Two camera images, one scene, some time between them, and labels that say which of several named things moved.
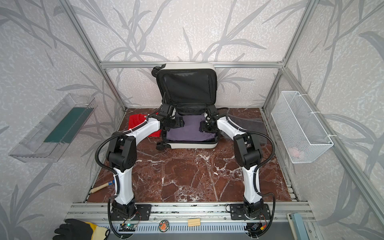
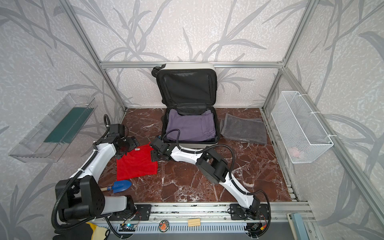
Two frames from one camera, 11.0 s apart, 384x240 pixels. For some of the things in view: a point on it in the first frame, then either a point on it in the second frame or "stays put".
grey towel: [251, 124] stays put
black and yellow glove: [78, 229] stays put
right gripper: [205, 125] -> [157, 148]
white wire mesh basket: [303, 137] stays put
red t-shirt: [135, 119] -> [136, 163]
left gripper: [177, 122] -> [128, 144]
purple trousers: [190, 131] stays put
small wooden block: [194, 222] stays put
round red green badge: [164, 226] stays put
